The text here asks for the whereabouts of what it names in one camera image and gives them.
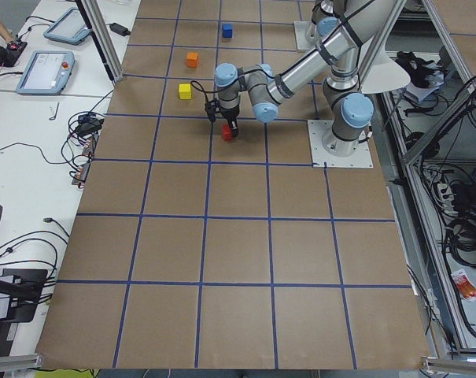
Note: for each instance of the orange snack packet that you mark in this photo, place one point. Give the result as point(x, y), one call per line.
point(463, 285)

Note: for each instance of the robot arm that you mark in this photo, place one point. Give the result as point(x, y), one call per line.
point(323, 21)
point(348, 44)

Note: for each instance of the teach pendant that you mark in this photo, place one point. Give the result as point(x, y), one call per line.
point(47, 73)
point(70, 28)

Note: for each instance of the red wooden block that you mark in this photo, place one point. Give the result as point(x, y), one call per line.
point(227, 132)

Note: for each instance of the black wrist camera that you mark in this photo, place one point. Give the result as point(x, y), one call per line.
point(212, 109)

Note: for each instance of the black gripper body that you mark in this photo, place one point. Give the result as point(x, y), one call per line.
point(230, 115)

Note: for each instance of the circuit boards with cables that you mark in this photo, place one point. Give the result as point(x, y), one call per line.
point(79, 147)

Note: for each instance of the far teach pendant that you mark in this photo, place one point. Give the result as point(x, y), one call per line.
point(70, 28)

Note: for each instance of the white chair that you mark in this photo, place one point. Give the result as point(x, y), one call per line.
point(385, 75)

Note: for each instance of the black power adapter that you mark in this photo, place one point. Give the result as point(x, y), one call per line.
point(119, 29)

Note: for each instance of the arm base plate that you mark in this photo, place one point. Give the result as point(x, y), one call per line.
point(328, 151)
point(304, 37)

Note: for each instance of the hex key tool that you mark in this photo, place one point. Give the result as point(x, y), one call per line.
point(54, 111)

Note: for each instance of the orange wooden block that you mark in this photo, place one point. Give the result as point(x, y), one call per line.
point(192, 59)

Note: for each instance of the black monitor stand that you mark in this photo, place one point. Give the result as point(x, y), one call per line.
point(20, 294)

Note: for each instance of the near teach pendant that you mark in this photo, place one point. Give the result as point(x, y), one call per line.
point(47, 73)

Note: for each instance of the yellow wooden block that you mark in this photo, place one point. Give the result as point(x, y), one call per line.
point(185, 91)

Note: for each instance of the aluminium frame post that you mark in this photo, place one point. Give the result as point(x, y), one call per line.
point(93, 19)

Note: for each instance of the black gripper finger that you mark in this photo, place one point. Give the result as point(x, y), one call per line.
point(233, 127)

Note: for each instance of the blue wooden block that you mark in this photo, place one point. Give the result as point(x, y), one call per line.
point(227, 31)

